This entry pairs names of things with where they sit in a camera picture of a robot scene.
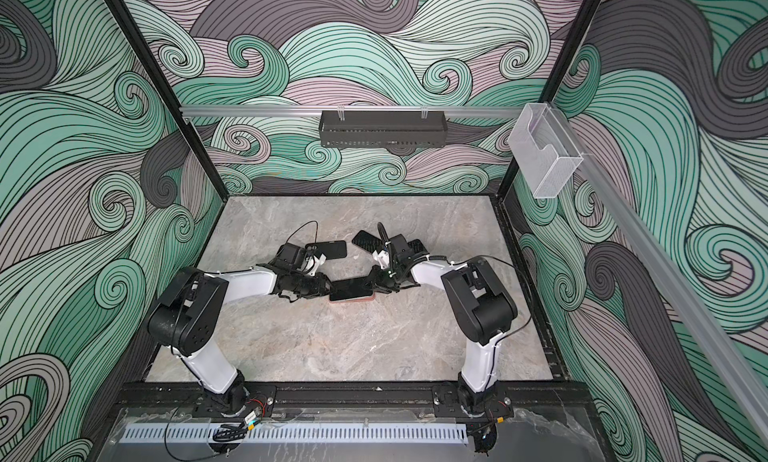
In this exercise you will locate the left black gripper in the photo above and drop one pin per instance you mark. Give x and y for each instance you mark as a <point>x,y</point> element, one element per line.
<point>321,289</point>

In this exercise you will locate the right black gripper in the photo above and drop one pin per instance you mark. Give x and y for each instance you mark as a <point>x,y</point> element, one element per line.
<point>377,282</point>

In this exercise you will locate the black case with camera hole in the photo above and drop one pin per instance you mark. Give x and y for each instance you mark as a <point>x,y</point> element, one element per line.
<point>331,250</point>

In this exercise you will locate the pink phone case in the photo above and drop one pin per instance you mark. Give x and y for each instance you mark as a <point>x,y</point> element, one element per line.
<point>364,298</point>

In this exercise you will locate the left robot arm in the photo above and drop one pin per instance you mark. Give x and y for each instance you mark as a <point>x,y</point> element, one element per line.
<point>184,317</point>

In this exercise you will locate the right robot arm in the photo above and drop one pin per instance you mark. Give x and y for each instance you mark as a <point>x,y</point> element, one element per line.
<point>482,307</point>

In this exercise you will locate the black phone patterned reflection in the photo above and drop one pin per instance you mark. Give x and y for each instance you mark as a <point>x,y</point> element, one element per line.
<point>368,242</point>

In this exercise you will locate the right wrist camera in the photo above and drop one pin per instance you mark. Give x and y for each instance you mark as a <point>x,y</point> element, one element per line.
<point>382,258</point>

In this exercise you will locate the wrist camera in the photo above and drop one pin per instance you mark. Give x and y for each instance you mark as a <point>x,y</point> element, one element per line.
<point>382,258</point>
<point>315,258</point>

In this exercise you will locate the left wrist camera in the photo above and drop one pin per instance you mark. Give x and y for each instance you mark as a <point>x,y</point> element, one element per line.
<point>315,258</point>

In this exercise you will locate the black wall tray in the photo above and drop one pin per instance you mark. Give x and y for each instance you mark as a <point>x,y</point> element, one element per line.
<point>383,129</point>

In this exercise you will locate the back aluminium rail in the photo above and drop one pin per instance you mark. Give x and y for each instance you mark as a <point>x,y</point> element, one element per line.
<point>275,110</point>

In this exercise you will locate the aluminium rail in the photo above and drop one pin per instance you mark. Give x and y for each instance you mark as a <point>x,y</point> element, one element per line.
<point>275,110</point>
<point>739,377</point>

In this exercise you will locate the white slotted cable duct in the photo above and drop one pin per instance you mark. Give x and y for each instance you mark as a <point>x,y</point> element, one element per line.
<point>417,433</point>

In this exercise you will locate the clear plastic wall holder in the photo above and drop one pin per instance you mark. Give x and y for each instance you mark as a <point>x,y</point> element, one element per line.
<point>545,147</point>

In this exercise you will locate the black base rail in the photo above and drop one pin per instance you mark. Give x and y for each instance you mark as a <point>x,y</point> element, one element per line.
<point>442,399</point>

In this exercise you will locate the right aluminium rail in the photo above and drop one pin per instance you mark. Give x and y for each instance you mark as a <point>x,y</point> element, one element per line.
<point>739,377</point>

